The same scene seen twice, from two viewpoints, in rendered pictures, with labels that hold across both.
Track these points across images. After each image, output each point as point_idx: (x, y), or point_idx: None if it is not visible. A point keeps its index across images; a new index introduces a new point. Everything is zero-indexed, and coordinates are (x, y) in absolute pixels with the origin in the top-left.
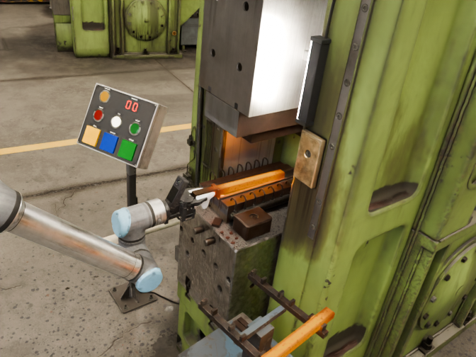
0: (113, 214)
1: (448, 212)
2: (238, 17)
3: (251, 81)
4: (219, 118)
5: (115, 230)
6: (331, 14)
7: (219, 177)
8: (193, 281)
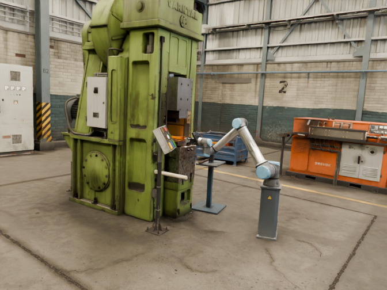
0: (209, 141)
1: None
2: (186, 87)
3: (190, 101)
4: (183, 115)
5: (211, 144)
6: None
7: None
8: (185, 173)
